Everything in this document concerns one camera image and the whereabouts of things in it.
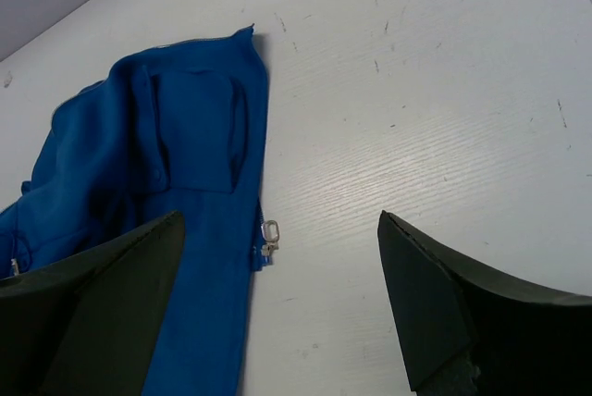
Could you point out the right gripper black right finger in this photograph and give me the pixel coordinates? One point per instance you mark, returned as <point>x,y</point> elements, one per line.
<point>466,328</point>

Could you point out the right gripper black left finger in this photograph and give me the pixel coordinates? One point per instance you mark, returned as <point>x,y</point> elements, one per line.
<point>88,324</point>

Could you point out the silver zipper pull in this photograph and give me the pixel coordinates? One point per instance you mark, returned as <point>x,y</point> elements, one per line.
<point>270,231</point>

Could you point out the blue zip-up jacket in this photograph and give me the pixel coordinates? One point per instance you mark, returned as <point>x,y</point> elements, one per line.
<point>172,128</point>

